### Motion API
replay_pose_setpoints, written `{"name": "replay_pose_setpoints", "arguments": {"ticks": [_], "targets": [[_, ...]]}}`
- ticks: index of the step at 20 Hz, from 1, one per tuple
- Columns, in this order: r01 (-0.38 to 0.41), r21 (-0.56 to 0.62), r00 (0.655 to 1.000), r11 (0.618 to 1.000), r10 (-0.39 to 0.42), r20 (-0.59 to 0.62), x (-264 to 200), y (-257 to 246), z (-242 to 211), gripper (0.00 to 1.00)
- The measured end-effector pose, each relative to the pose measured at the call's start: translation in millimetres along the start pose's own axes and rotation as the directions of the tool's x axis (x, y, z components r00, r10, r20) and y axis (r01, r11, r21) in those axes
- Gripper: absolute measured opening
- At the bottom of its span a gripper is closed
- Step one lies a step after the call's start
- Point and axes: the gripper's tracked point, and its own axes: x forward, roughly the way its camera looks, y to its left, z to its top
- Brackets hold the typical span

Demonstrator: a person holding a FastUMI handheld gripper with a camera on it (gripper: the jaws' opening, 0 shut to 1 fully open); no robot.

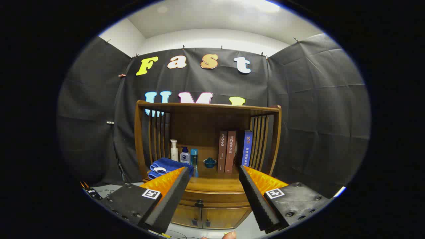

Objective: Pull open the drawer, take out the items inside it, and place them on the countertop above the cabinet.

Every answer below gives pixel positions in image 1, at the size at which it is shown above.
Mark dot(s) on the wooden cabinet door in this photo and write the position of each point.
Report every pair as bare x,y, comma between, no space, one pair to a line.
186,215
222,217

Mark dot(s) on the wooden countertop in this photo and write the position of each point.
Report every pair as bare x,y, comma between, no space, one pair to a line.
215,181

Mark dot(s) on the small blue lidded pot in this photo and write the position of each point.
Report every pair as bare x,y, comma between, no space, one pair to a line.
210,163

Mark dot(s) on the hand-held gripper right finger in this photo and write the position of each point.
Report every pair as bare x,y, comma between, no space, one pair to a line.
257,202

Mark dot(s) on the white pump bottle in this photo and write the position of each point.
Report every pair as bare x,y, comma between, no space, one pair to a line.
174,154

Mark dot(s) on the dark brown book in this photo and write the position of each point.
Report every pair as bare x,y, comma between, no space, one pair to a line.
222,152

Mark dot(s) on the wooden cabinet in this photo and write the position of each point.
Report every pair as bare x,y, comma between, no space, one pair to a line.
199,122

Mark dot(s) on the black backdrop cloth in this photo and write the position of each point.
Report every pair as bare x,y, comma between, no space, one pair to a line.
315,116

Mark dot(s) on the small white blue-capped bottle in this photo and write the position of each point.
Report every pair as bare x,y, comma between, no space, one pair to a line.
185,156

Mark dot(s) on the folded blue towel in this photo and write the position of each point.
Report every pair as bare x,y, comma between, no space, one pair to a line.
166,165

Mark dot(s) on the wooden drawer with black knob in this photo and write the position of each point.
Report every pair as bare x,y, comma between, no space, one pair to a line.
219,198

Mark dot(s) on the blue book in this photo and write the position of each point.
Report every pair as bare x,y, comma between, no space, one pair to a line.
247,146

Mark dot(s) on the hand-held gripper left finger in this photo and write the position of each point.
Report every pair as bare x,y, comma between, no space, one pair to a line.
172,202

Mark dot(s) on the reddish brown book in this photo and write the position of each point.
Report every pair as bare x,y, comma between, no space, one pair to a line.
230,152

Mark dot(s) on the black device with orange tips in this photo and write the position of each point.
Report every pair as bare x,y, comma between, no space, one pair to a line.
91,192

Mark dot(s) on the teal slim bottle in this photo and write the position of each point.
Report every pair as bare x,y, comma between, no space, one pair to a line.
194,156

